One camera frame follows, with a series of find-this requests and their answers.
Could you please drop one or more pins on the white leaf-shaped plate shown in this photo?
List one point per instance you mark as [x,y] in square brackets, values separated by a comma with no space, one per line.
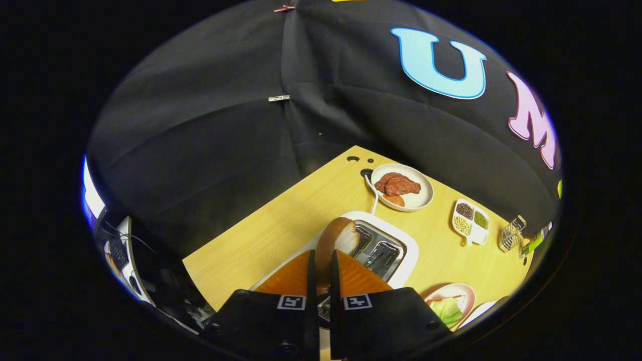
[476,313]

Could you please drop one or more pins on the green lettuce leaf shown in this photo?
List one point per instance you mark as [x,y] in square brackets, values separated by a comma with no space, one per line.
[446,312]

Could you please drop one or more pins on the round beige plate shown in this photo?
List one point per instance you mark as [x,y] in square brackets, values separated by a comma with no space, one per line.
[419,200]

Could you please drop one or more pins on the silver cloth clip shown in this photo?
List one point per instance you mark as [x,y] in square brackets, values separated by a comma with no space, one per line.
[278,98]

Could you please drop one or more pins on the toast bread slice brown crust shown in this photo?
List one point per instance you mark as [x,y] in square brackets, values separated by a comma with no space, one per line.
[336,240]

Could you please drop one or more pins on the brown meat steak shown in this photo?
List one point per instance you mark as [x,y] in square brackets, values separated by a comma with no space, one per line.
[398,184]

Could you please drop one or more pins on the green drink bottle white cap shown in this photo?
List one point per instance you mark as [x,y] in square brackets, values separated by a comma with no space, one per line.
[532,244]

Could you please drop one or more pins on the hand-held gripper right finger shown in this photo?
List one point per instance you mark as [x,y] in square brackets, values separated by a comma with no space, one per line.
[335,281]

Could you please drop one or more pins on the black backdrop cloth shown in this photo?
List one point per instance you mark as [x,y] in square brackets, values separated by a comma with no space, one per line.
[225,125]

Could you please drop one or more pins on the white divided bean dish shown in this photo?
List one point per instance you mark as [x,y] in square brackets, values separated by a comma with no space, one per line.
[479,233]

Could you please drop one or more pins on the pink cloth clip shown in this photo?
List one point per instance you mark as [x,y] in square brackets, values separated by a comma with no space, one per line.
[284,8]

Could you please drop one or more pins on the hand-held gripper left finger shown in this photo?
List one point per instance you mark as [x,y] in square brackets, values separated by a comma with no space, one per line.
[312,281]

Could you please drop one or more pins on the cream white toaster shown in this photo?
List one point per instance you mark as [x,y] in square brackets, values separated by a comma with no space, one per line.
[404,239]

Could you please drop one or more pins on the white sandwich bread slice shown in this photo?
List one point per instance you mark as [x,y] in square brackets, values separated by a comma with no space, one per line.
[460,302]

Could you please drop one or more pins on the orange carrot slice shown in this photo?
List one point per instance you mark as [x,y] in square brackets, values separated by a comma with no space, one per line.
[395,200]

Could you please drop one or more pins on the round pink plate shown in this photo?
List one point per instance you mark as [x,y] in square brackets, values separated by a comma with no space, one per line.
[469,293]

